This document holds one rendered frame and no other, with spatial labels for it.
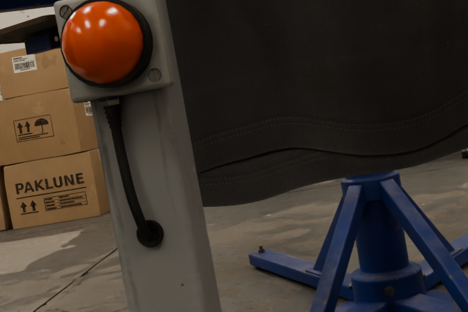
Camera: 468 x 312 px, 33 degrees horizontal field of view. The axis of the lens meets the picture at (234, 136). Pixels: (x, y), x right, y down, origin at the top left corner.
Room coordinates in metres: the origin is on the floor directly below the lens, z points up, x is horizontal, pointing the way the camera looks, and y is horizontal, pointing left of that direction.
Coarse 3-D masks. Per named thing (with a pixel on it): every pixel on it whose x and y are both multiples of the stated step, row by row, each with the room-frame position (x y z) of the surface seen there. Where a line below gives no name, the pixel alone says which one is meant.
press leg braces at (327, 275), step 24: (360, 192) 1.91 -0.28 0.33; (384, 192) 1.90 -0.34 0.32; (336, 216) 2.15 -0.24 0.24; (360, 216) 1.89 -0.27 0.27; (408, 216) 1.83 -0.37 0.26; (336, 240) 1.84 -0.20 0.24; (432, 240) 1.78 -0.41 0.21; (336, 264) 1.79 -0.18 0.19; (432, 264) 1.76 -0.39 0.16; (456, 264) 1.74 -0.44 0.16; (336, 288) 1.77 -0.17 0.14; (456, 288) 1.69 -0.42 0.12
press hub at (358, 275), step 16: (352, 176) 1.95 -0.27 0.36; (368, 176) 1.93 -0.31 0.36; (384, 176) 1.93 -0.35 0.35; (368, 192) 1.92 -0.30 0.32; (368, 208) 1.93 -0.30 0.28; (384, 208) 1.93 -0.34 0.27; (368, 224) 1.94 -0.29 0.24; (384, 224) 1.93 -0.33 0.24; (368, 240) 1.94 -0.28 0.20; (384, 240) 1.93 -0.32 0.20; (400, 240) 1.95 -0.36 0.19; (368, 256) 1.95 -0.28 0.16; (384, 256) 1.93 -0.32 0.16; (400, 256) 1.94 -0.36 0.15; (352, 272) 2.02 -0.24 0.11; (368, 272) 1.95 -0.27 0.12; (384, 272) 1.93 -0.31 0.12; (400, 272) 1.93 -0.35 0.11; (416, 272) 1.93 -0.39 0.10; (352, 288) 1.99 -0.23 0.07; (368, 288) 1.92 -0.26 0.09; (384, 288) 1.90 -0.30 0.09; (400, 288) 1.90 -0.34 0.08; (416, 288) 1.92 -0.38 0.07; (352, 304) 2.07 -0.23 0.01
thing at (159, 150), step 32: (64, 0) 0.38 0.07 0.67; (128, 0) 0.37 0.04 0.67; (160, 0) 0.41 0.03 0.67; (160, 32) 0.37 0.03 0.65; (160, 64) 0.37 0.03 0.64; (96, 96) 0.38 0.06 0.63; (128, 96) 0.39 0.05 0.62; (160, 96) 0.39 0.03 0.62; (96, 128) 0.39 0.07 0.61; (128, 128) 0.39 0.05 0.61; (160, 128) 0.39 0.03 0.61; (128, 160) 0.39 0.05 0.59; (160, 160) 0.39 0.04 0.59; (192, 160) 0.42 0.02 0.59; (160, 192) 0.39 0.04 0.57; (192, 192) 0.40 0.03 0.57; (128, 224) 0.39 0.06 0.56; (160, 224) 0.39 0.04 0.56; (192, 224) 0.39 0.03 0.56; (128, 256) 0.39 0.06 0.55; (160, 256) 0.39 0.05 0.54; (192, 256) 0.39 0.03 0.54; (128, 288) 0.39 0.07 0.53; (160, 288) 0.39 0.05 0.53; (192, 288) 0.39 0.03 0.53
